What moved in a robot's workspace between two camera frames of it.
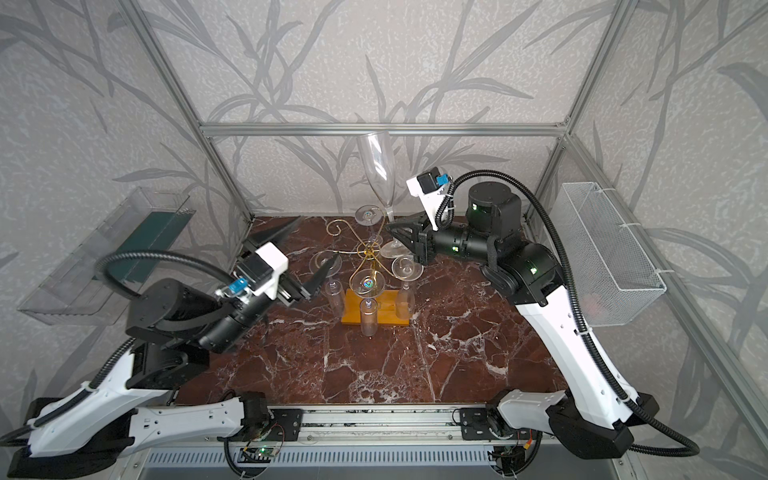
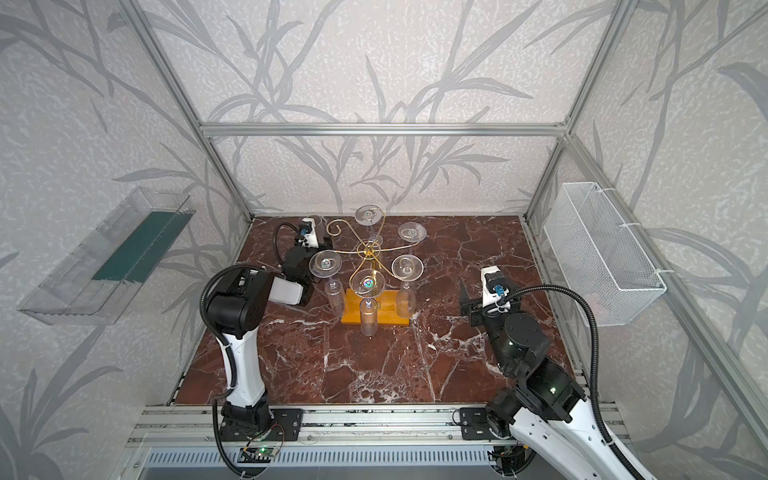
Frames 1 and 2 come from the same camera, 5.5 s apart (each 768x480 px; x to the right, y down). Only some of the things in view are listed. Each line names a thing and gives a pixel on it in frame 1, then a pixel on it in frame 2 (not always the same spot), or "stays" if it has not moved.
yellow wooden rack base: x=386 y=309 stays
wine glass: x=370 y=215 stays
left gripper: x=287 y=285 → x=315 y=253
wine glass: x=407 y=269 stays
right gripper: x=424 y=242 → x=477 y=309
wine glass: x=368 y=284 stays
